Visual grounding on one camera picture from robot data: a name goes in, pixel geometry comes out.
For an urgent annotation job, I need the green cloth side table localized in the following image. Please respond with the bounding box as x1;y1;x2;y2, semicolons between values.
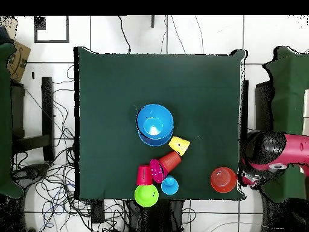
261;45;309;204
0;42;24;199

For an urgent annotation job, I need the white box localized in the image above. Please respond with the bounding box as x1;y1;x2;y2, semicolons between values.
302;88;309;136

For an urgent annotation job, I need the dark green tablecloth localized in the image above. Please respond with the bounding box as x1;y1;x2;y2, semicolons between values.
73;46;247;202

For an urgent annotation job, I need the green bowl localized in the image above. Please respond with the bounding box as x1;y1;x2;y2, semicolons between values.
134;184;160;208

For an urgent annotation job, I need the black metal stand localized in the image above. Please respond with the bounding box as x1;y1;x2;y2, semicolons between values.
10;76;55;163
241;79;275;132

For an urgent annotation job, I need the black cable with plug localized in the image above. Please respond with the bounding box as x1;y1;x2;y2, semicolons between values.
117;15;132;54

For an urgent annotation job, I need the red cup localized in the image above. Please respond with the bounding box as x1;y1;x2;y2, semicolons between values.
136;164;153;186

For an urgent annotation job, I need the pink bowl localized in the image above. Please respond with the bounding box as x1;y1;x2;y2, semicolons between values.
149;158;169;184

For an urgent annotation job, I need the grey pedestal foot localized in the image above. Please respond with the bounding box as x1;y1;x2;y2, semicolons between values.
11;163;50;185

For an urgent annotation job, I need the orange bowl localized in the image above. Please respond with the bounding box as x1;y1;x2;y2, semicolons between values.
210;167;238;193

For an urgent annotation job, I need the black square floor frame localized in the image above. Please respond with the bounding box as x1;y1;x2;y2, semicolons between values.
34;15;70;44

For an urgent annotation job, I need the orange cup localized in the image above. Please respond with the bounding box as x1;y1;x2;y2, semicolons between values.
158;150;182;173

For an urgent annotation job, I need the black power strip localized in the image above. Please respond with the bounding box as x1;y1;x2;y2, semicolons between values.
91;199;106;225

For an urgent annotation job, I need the yellow cup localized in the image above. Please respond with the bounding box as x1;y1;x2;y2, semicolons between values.
168;135;191;156

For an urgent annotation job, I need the blue cup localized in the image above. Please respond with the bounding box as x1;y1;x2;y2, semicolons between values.
161;175;180;196

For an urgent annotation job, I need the cardboard box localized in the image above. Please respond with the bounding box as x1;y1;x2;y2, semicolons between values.
6;40;31;83

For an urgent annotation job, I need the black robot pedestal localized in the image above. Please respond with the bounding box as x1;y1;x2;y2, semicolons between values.
125;199;185;232

